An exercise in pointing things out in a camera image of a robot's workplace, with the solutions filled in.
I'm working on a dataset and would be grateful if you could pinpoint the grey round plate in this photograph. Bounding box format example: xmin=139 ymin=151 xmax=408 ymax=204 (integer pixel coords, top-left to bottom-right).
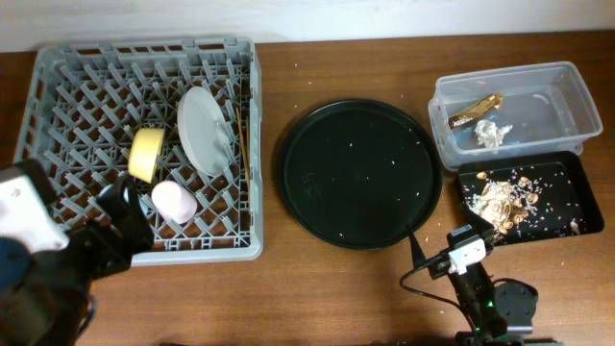
xmin=177 ymin=86 xmax=232 ymax=176

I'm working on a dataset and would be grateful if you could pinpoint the brown snack wrapper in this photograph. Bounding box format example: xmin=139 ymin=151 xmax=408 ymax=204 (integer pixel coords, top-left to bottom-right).
xmin=448 ymin=93 xmax=504 ymax=129

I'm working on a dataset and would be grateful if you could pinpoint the grey dishwasher rack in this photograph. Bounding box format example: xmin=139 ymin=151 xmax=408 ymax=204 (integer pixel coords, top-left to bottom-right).
xmin=14 ymin=37 xmax=264 ymax=266

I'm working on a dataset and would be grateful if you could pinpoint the white tissue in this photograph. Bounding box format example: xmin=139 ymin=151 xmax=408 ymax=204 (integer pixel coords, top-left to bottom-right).
xmin=475 ymin=120 xmax=513 ymax=148

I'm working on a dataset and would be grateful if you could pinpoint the yellow bowl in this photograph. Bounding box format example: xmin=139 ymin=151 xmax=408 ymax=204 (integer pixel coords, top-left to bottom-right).
xmin=128 ymin=128 xmax=164 ymax=184

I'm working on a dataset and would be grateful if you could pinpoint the clear plastic bin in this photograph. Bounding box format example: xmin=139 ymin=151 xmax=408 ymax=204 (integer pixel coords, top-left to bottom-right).
xmin=429 ymin=62 xmax=603 ymax=171

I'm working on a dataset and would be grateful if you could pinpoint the pink cup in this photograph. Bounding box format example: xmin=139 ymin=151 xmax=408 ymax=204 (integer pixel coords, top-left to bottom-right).
xmin=152 ymin=181 xmax=197 ymax=224

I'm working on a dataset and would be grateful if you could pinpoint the round black tray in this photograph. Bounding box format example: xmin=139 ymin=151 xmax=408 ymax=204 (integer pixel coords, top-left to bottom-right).
xmin=277 ymin=99 xmax=443 ymax=250

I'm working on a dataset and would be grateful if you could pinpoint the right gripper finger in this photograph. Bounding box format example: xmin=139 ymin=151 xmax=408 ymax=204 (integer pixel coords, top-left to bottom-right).
xmin=461 ymin=203 xmax=495 ymax=240
xmin=406 ymin=226 xmax=427 ymax=269

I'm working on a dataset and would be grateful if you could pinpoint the peanut shells food waste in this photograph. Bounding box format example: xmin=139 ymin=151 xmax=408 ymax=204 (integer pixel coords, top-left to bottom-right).
xmin=458 ymin=166 xmax=589 ymax=245

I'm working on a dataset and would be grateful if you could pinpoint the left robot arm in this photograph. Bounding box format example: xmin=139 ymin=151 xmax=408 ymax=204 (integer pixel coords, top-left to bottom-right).
xmin=1 ymin=169 xmax=154 ymax=345

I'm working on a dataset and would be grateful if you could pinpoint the black rectangular bin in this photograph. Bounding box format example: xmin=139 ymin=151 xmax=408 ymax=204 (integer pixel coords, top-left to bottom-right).
xmin=456 ymin=152 xmax=604 ymax=235

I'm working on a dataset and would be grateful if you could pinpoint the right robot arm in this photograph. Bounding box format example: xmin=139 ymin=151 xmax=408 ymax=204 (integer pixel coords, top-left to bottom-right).
xmin=400 ymin=206 xmax=538 ymax=345

